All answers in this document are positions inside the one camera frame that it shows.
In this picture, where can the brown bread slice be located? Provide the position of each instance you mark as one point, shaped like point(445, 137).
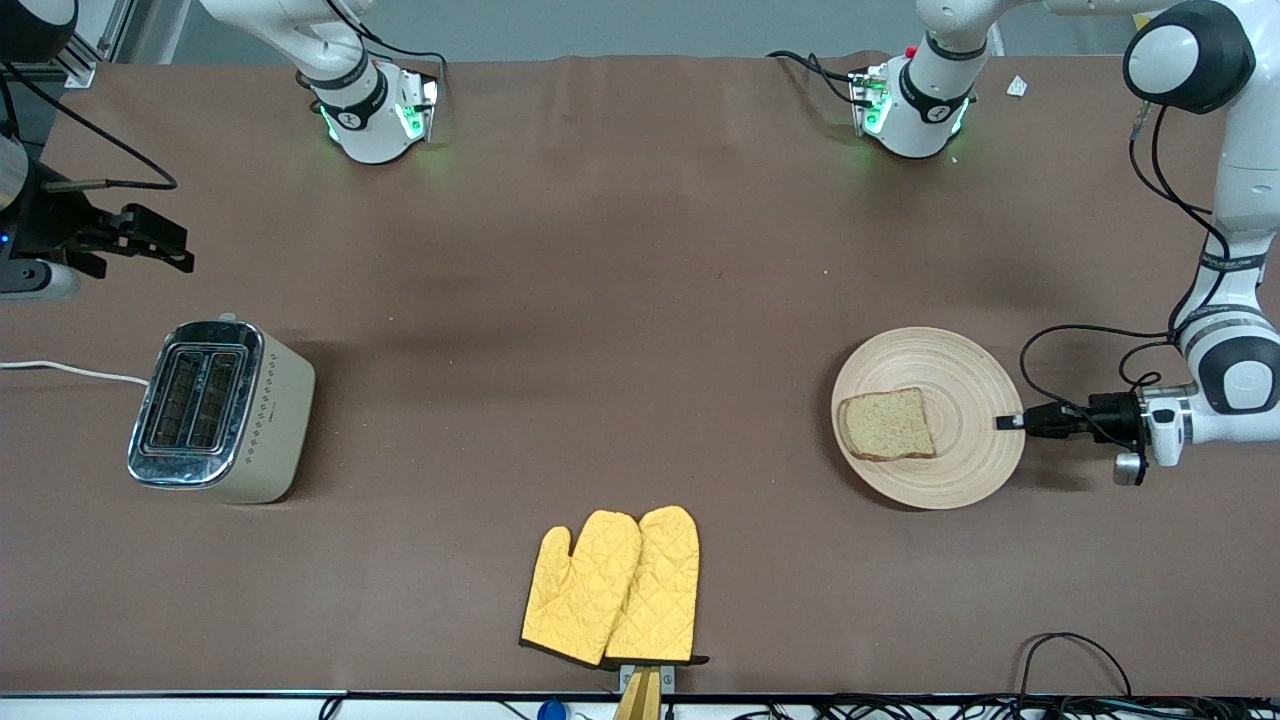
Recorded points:
point(890, 425)

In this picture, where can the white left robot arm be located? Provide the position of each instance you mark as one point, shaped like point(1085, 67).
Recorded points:
point(1240, 200)

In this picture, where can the round wooden plate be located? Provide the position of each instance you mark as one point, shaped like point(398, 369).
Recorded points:
point(960, 450)

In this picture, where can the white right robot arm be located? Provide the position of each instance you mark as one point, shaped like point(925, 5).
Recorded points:
point(370, 120)

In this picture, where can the small blue round object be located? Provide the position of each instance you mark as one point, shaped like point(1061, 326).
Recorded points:
point(551, 711)

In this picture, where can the yellow quilted oven mitt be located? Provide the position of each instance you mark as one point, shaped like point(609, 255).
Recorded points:
point(580, 590)
point(660, 580)

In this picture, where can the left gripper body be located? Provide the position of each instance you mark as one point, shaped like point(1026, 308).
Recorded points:
point(1108, 411)

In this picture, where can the aluminium frame profile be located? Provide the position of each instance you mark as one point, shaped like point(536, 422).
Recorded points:
point(90, 50)

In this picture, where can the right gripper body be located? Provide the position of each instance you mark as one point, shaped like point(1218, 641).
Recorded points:
point(48, 226)

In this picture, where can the small white paper scrap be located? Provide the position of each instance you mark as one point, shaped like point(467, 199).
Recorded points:
point(1017, 86)

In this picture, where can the small metal bracket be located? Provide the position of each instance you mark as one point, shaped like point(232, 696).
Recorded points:
point(668, 678)

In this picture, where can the beige chrome two-slot toaster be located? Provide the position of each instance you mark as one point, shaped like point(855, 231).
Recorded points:
point(270, 420)

